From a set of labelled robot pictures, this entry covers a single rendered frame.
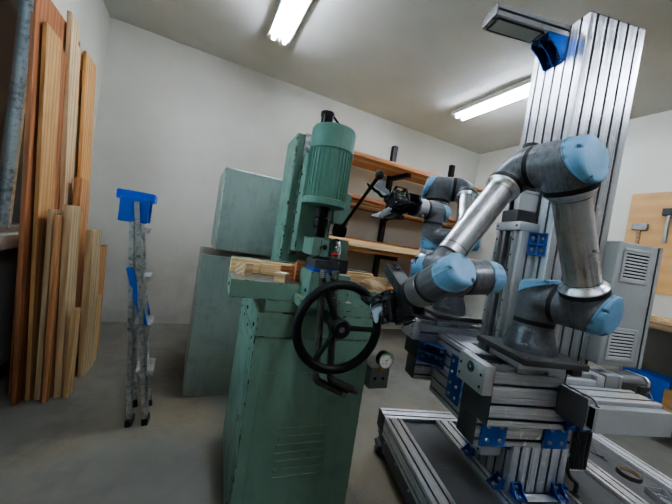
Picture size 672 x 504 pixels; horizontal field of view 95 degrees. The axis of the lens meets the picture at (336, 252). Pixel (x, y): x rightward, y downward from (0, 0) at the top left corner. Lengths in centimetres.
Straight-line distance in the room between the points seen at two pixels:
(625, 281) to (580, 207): 65
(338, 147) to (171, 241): 251
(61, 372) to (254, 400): 137
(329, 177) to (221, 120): 250
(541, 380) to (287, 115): 331
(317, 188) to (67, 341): 169
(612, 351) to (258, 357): 130
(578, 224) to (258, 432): 114
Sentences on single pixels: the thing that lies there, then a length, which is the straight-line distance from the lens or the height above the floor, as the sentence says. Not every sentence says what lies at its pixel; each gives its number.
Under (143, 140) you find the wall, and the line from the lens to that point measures 353.
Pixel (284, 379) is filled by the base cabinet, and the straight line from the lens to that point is 117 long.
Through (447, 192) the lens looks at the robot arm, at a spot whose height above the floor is 138.
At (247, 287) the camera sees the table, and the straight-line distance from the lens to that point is 105.
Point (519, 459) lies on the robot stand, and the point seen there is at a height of 35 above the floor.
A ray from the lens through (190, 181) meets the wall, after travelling 345.
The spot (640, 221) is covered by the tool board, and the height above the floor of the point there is 169.
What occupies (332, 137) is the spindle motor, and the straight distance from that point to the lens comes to 122.
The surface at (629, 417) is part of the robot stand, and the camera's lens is 126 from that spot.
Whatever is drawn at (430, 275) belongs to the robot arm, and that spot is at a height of 103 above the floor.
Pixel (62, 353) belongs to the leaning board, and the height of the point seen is 25.
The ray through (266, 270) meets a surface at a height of 92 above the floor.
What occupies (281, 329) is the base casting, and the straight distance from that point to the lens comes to 110.
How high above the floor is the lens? 106
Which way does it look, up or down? 2 degrees down
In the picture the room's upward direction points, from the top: 9 degrees clockwise
